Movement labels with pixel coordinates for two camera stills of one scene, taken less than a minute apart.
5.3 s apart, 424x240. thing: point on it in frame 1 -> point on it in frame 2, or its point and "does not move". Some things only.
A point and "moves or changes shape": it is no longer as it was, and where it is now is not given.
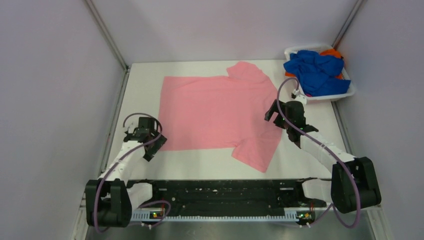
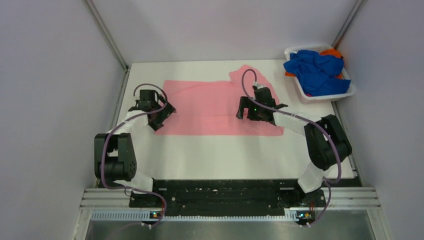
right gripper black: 270,112 -> 245,102
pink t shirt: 234,110 moves or changes shape
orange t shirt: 330,53 does not move
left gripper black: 149,155 -> 156,123
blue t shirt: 319,75 does not move
